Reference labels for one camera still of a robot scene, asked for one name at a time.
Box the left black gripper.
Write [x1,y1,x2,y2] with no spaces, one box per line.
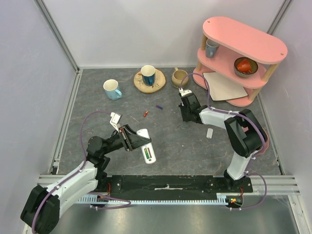
[101,124,151,155]

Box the green battery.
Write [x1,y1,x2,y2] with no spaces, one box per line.
[144,148,151,161]

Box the white remote control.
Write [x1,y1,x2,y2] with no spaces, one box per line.
[136,129,156,164]

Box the white battery cover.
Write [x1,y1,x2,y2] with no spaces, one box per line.
[206,128,213,139]

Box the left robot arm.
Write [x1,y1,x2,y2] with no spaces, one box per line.
[20,125,152,234]

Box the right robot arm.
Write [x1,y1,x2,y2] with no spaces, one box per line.
[179,90,268,192]

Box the light blue mug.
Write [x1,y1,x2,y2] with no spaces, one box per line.
[103,79,122,100]

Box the beige floral plate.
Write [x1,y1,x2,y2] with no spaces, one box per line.
[133,68,166,94]

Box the dark blue mug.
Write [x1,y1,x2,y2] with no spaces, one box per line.
[140,65,156,86]

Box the beige ceramic mug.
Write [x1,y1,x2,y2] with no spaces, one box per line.
[172,67,188,89]

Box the white square board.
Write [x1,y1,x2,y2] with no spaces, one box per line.
[203,72,248,101]

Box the grey-blue mug on shelf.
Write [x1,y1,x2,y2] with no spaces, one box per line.
[205,39,219,58]

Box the orange cup in bowl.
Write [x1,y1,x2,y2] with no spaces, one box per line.
[236,58,252,73]

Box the grey patterned bowl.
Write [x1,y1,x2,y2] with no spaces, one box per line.
[234,57,258,78]

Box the pink three-tier shelf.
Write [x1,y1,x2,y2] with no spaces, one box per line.
[193,16,288,107]

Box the pink dotted plate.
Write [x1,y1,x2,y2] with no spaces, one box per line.
[262,129,270,154]

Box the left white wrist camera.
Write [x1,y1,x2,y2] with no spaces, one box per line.
[110,112,122,132]

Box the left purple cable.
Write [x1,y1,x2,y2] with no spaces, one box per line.
[31,111,112,234]

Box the purple cable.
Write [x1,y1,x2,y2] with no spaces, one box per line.
[31,111,112,234]
[179,73,268,195]

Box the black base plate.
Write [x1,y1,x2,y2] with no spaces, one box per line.
[95,175,253,200]

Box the grey cable duct rail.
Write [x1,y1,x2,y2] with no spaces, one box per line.
[76,194,243,206]

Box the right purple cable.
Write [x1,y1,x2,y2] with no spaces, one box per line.
[179,73,268,195]

